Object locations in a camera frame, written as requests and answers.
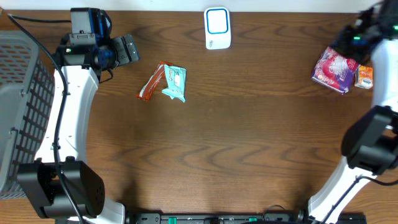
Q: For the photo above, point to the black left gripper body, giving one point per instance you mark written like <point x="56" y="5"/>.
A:
<point x="117" y="50"/>

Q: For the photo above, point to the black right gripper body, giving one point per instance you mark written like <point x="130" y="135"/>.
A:
<point x="353" y="45"/>

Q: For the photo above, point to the small orange tissue pack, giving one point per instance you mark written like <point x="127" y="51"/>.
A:
<point x="364" y="77"/>

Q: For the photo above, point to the red purple pad package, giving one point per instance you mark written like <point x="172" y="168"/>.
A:
<point x="334" y="71"/>

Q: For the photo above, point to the orange snack bar wrapper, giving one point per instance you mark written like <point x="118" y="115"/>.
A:
<point x="148" y="89"/>

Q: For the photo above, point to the teal wet wipes packet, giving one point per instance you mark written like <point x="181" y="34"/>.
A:
<point x="176" y="78"/>

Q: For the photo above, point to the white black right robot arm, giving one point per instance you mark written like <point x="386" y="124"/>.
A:
<point x="366" y="151"/>

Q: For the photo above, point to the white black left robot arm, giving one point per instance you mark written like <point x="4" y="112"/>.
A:
<point x="59" y="184"/>

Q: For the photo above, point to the white barcode scanner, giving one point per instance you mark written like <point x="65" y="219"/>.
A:
<point x="217" y="28"/>

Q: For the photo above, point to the grey plastic mesh basket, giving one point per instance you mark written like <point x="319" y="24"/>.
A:
<point x="27" y="91"/>

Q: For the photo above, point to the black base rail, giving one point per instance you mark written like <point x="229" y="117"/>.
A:
<point x="277" y="217"/>

